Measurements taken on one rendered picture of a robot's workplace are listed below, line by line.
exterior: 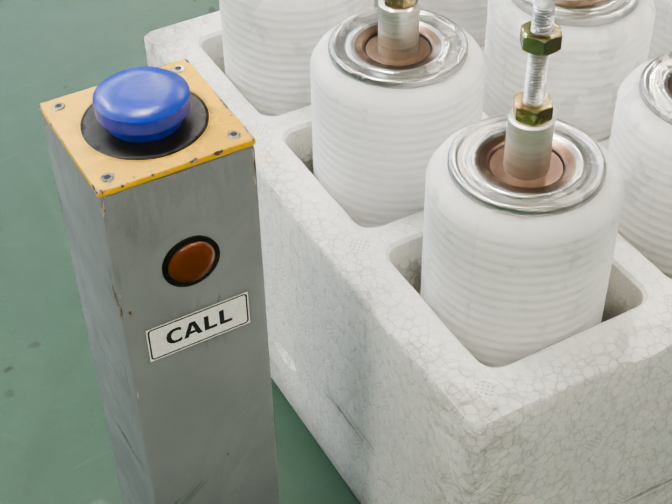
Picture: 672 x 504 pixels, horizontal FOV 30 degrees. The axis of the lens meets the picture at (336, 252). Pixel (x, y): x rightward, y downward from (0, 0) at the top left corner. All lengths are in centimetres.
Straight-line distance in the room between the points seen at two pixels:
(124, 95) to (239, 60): 26
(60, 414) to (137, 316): 30
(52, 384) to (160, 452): 25
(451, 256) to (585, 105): 17
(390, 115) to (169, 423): 19
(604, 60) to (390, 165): 14
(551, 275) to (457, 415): 8
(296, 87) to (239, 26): 5
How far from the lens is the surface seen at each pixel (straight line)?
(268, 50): 76
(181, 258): 54
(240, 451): 65
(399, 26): 67
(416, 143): 67
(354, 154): 68
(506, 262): 59
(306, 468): 80
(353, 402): 71
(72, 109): 55
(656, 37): 82
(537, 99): 58
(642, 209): 67
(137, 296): 54
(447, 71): 67
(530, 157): 59
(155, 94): 52
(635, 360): 63
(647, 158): 66
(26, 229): 98
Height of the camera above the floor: 63
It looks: 42 degrees down
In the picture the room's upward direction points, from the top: 1 degrees counter-clockwise
